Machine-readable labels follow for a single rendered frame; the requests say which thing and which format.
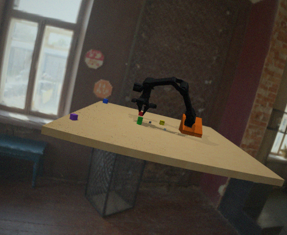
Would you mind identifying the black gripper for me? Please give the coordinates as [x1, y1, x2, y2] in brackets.
[131, 93, 157, 115]

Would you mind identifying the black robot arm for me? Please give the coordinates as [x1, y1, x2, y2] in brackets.
[133, 76, 196, 128]

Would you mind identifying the small purple block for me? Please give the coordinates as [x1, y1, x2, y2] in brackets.
[70, 114, 78, 120]

